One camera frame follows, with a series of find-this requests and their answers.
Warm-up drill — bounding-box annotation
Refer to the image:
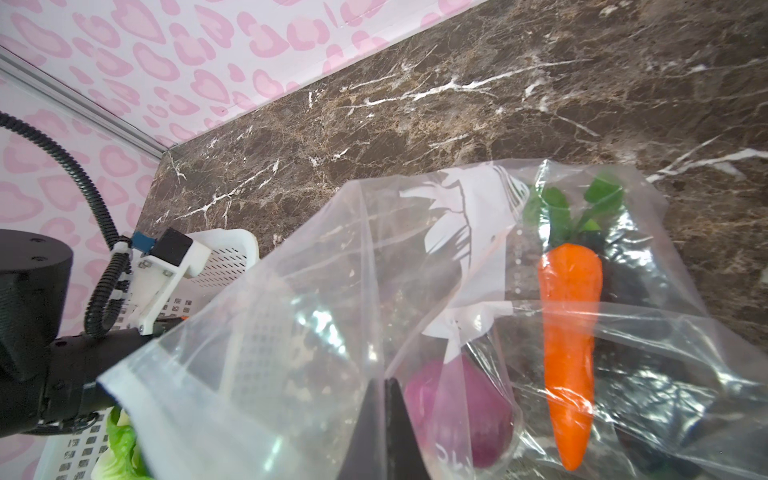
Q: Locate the clear zip top bag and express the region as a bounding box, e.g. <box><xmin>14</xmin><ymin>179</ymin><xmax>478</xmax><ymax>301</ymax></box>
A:
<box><xmin>100</xmin><ymin>160</ymin><xmax>767</xmax><ymax>479</ymax></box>

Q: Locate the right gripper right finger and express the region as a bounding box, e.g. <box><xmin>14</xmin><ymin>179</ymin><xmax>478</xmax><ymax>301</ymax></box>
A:
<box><xmin>386</xmin><ymin>378</ymin><xmax>431</xmax><ymax>480</ymax></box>

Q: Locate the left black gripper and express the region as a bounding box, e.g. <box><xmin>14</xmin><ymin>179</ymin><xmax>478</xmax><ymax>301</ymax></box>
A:
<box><xmin>1</xmin><ymin>230</ymin><xmax>151</xmax><ymax>437</ymax></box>

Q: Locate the green lettuce toy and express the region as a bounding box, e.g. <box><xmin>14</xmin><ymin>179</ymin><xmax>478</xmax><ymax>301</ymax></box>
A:
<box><xmin>91</xmin><ymin>407</ymin><xmax>153</xmax><ymax>480</ymax></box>

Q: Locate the purple onion toy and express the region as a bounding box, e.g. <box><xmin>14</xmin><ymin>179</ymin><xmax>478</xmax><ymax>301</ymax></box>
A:
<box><xmin>404</xmin><ymin>355</ymin><xmax>514</xmax><ymax>473</ymax></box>

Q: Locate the orange carrot toy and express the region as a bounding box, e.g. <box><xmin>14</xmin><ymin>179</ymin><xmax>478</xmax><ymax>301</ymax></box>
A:
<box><xmin>523</xmin><ymin>174</ymin><xmax>624</xmax><ymax>471</ymax></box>

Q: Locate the white perforated plastic basket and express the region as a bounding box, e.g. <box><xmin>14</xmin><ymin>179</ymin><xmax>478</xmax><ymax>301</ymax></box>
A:
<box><xmin>34</xmin><ymin>229</ymin><xmax>259</xmax><ymax>479</ymax></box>

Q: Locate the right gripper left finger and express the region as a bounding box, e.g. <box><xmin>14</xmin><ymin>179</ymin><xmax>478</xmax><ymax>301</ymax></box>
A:
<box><xmin>337</xmin><ymin>379</ymin><xmax>388</xmax><ymax>480</ymax></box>

